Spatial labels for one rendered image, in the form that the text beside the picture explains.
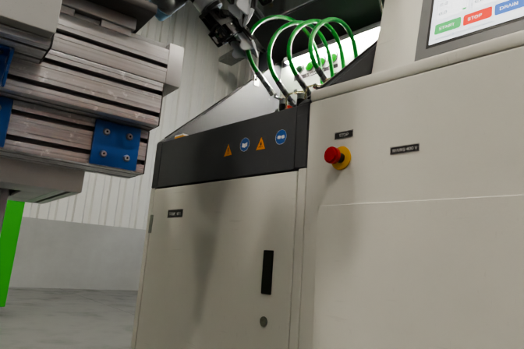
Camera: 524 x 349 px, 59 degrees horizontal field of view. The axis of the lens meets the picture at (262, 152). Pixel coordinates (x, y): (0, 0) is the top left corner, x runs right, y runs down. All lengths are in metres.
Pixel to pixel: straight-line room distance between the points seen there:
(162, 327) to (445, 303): 0.87
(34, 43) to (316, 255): 0.66
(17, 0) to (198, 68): 8.47
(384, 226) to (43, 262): 7.06
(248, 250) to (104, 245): 6.84
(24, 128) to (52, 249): 6.89
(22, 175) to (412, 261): 0.73
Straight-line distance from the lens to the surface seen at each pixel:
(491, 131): 0.86
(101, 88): 0.90
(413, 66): 0.97
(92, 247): 7.90
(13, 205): 4.45
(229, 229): 1.23
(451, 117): 0.89
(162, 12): 1.51
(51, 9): 0.79
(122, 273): 8.07
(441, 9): 1.35
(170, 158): 1.54
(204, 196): 1.34
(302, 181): 1.06
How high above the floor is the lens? 0.57
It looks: 14 degrees up
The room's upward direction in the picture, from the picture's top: 4 degrees clockwise
